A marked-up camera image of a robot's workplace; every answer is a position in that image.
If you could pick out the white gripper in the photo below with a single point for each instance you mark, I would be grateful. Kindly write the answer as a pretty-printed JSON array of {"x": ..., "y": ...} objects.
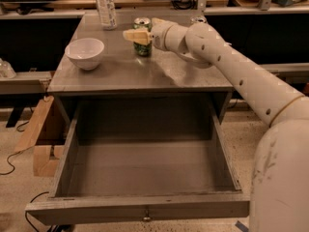
[{"x": 158, "y": 36}]

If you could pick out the green soda can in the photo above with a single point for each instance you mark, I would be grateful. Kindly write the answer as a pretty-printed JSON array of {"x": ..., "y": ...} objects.
[{"x": 142, "y": 22}]

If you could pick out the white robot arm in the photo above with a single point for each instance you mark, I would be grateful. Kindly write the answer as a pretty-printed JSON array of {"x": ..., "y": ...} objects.
[{"x": 280, "y": 178}]

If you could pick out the silver tall energy can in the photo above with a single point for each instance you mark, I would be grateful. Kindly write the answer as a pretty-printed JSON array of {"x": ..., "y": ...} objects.
[{"x": 198, "y": 19}]

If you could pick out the grey open top drawer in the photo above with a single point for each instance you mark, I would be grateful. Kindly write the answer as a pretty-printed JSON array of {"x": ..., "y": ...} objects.
[{"x": 125, "y": 156}]

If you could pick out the small metal drawer knob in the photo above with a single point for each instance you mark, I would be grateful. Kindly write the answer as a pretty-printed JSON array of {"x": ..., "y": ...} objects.
[{"x": 146, "y": 217}]

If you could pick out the clear plastic water bottle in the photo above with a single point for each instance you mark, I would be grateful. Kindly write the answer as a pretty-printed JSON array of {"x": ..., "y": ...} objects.
[{"x": 107, "y": 14}]

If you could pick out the white ceramic bowl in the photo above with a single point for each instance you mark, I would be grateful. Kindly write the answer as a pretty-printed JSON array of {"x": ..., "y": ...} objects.
[{"x": 86, "y": 53}]

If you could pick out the wooden block stand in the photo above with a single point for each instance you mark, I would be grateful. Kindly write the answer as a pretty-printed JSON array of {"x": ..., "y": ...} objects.
[{"x": 45, "y": 135}]

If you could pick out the blue tape marker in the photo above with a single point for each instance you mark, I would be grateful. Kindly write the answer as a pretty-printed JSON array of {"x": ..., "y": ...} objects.
[{"x": 241, "y": 227}]

